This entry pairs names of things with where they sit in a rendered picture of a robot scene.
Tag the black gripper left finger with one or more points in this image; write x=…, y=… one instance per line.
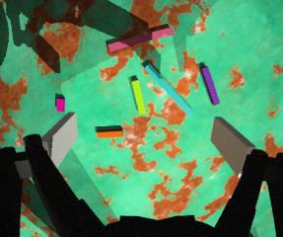
x=70, y=216

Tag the lime green rod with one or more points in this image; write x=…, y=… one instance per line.
x=138, y=96

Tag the purple rod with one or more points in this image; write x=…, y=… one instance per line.
x=210, y=85

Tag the magenta rod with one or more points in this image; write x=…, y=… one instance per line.
x=60, y=104

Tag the orange rectangular block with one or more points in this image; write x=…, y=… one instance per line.
x=109, y=133

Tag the pink rod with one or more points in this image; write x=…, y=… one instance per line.
x=139, y=39

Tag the turquoise rod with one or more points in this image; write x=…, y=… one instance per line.
x=163, y=83

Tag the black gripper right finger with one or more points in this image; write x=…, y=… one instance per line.
x=249, y=164

